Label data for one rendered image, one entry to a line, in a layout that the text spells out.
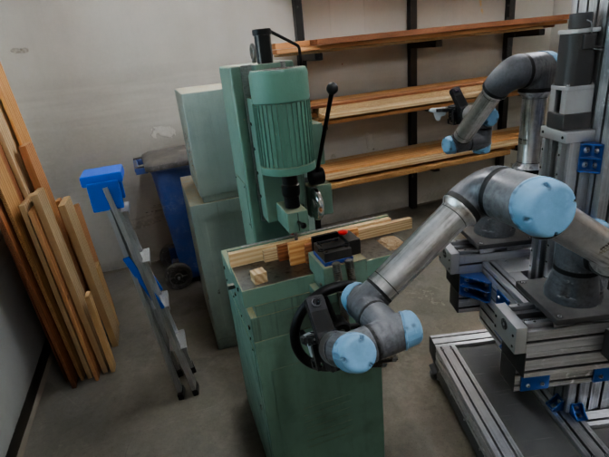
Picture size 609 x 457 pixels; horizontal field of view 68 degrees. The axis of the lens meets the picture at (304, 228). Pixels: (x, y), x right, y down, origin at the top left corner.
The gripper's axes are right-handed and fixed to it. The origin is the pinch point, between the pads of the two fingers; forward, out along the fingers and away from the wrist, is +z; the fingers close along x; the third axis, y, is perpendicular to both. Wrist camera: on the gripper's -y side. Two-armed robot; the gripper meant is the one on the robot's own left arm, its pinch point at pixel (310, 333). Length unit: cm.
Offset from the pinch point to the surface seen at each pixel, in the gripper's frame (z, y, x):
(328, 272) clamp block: 7.9, -14.3, 11.6
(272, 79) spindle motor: -3, -70, 6
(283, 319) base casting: 25.0, -3.6, -1.6
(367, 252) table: 23.1, -17.7, 31.2
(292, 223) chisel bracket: 21.8, -32.5, 8.1
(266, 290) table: 19.2, -13.7, -5.4
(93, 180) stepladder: 72, -73, -55
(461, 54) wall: 211, -175, 247
